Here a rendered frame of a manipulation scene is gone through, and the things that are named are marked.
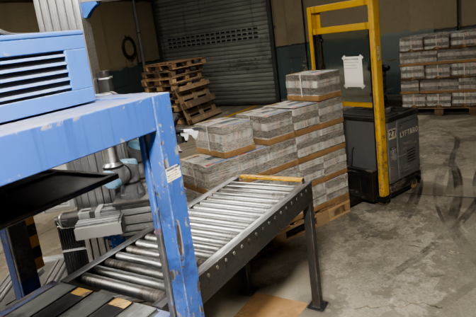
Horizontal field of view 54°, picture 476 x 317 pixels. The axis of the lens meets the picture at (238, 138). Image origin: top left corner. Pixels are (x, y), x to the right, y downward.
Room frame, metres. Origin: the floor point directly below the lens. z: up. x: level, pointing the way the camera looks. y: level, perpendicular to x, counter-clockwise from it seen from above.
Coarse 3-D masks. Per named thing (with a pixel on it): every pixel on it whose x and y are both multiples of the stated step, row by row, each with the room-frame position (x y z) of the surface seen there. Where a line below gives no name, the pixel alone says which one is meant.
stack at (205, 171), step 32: (192, 160) 3.31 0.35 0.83; (224, 160) 3.19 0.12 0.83; (256, 160) 3.36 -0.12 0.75; (288, 160) 3.54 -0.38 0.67; (320, 160) 3.75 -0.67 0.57; (192, 192) 3.29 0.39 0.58; (320, 192) 3.72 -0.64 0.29; (288, 224) 3.50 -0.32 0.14; (320, 224) 3.70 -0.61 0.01; (256, 256) 3.28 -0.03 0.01
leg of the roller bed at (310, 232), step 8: (312, 208) 2.55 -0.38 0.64; (304, 216) 2.54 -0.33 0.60; (312, 216) 2.54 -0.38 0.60; (312, 224) 2.53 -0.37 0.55; (312, 232) 2.52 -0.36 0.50; (312, 240) 2.52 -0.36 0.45; (312, 248) 2.53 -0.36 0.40; (312, 256) 2.53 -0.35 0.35; (312, 264) 2.53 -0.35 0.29; (312, 272) 2.53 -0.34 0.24; (312, 280) 2.54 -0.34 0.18; (320, 280) 2.56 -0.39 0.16; (312, 288) 2.54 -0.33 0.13; (320, 288) 2.55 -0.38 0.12; (312, 296) 2.54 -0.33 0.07; (320, 296) 2.54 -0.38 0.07; (312, 304) 2.55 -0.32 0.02; (320, 304) 2.53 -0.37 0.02
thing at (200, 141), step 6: (210, 120) 3.55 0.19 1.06; (216, 120) 3.53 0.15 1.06; (198, 126) 3.45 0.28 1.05; (204, 126) 3.38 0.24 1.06; (198, 132) 3.46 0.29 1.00; (204, 132) 3.39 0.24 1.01; (198, 138) 3.47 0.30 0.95; (204, 138) 3.40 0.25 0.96; (198, 144) 3.46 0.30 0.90; (204, 144) 3.40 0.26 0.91
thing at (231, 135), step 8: (232, 120) 3.45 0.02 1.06; (240, 120) 3.40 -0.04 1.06; (248, 120) 3.37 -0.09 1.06; (216, 128) 3.26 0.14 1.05; (224, 128) 3.21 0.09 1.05; (232, 128) 3.26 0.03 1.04; (240, 128) 3.30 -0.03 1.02; (248, 128) 3.35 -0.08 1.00; (216, 136) 3.26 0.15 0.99; (224, 136) 3.22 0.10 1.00; (232, 136) 3.27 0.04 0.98; (240, 136) 3.30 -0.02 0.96; (248, 136) 3.35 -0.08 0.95; (216, 144) 3.27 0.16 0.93; (224, 144) 3.21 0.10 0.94; (232, 144) 3.25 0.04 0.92; (240, 144) 3.30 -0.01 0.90; (248, 144) 3.34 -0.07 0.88; (224, 152) 3.21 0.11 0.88
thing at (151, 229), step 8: (224, 184) 2.73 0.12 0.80; (208, 192) 2.60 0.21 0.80; (200, 200) 2.49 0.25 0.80; (192, 208) 2.42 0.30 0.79; (144, 232) 2.13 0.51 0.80; (152, 232) 2.14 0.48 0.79; (128, 240) 2.06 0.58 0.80; (136, 240) 2.05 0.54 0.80; (120, 248) 1.98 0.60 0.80; (104, 256) 1.92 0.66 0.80; (112, 256) 1.92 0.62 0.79; (88, 264) 1.86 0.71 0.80; (96, 264) 1.85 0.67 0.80; (80, 272) 1.79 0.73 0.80; (88, 272) 1.80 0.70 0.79; (64, 280) 1.74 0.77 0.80; (72, 280) 1.74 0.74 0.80; (88, 288) 1.79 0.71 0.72; (96, 288) 1.82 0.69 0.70
